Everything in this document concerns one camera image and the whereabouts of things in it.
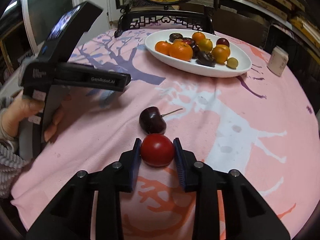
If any red cherry tomato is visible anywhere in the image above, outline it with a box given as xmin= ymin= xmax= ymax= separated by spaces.
xmin=140 ymin=134 xmax=175 ymax=167

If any dark passion fruit small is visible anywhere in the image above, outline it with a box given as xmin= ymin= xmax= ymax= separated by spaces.
xmin=196 ymin=51 xmax=216 ymax=67

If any tan longan fruit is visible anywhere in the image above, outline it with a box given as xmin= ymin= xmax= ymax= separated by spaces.
xmin=226 ymin=57 xmax=239 ymax=69

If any small orange fruit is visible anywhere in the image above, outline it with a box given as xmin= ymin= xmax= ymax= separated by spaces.
xmin=211 ymin=47 xmax=228 ymax=64

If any large orange mandarin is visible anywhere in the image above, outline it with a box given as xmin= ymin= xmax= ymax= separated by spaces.
xmin=169 ymin=42 xmax=193 ymax=61

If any orange kumquat fruit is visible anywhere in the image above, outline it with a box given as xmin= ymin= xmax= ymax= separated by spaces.
xmin=216 ymin=44 xmax=231 ymax=57

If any person's left hand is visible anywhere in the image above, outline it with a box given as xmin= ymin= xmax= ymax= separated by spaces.
xmin=1 ymin=92 xmax=65 ymax=142

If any dark red cherry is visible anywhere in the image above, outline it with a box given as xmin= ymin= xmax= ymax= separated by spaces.
xmin=139 ymin=106 xmax=182 ymax=134

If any pink printed tablecloth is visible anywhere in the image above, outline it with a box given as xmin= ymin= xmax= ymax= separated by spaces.
xmin=11 ymin=29 xmax=319 ymax=237

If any striped grey sleeve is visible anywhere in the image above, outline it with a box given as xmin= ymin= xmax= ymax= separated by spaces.
xmin=1 ymin=97 xmax=27 ymax=198

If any mandarin on plate front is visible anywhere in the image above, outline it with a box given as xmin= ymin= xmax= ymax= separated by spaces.
xmin=155 ymin=41 xmax=172 ymax=56

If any mandarin on plate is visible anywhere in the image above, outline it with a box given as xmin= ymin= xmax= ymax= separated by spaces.
xmin=191 ymin=31 xmax=206 ymax=44
xmin=155 ymin=41 xmax=172 ymax=56

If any dark cherry on plate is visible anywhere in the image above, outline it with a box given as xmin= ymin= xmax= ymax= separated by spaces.
xmin=191 ymin=44 xmax=200 ymax=59

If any yellow fruit on plate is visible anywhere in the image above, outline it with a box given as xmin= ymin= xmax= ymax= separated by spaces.
xmin=197 ymin=38 xmax=213 ymax=52

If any white oval plate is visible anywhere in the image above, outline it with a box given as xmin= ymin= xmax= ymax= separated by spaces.
xmin=145 ymin=29 xmax=252 ymax=78

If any red tomato on plate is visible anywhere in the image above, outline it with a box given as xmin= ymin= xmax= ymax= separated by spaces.
xmin=182 ymin=37 xmax=196 ymax=47

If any dark plum on plate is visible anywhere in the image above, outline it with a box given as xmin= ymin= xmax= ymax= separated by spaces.
xmin=216 ymin=38 xmax=230 ymax=47

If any mandarin on plate back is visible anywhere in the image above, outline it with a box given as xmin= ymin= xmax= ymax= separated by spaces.
xmin=191 ymin=31 xmax=206 ymax=44

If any pink drink can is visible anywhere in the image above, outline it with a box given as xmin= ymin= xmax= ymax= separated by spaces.
xmin=267 ymin=46 xmax=289 ymax=77

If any dark carved screen stand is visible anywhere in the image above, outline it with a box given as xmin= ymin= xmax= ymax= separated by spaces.
xmin=114 ymin=0 xmax=219 ymax=38

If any bookshelf with books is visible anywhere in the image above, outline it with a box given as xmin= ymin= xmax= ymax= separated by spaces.
xmin=207 ymin=0 xmax=320 ymax=46

